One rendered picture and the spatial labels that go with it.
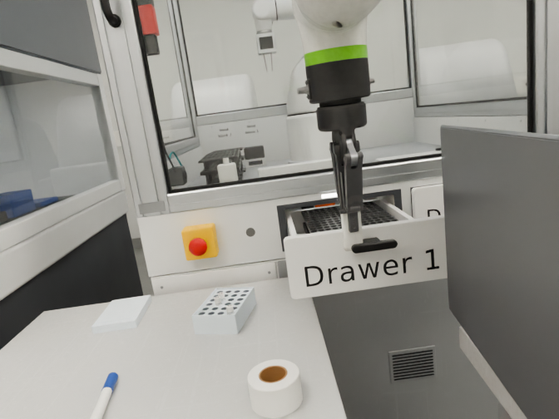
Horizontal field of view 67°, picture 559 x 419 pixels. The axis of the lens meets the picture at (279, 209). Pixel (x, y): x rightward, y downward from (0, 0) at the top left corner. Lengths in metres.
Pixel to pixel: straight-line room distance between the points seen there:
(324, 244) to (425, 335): 0.53
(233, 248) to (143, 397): 0.44
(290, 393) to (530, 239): 0.33
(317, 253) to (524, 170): 0.37
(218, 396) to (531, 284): 0.42
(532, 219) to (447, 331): 0.74
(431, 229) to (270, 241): 0.40
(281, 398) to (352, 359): 0.59
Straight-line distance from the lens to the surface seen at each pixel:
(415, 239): 0.76
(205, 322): 0.81
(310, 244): 0.72
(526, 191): 0.49
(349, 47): 0.63
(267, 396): 0.58
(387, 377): 1.21
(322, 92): 0.63
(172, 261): 1.04
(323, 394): 0.63
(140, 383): 0.74
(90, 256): 1.66
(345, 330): 1.12
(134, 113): 1.01
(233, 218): 1.00
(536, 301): 0.51
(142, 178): 1.01
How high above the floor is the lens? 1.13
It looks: 12 degrees down
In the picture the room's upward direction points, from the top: 8 degrees counter-clockwise
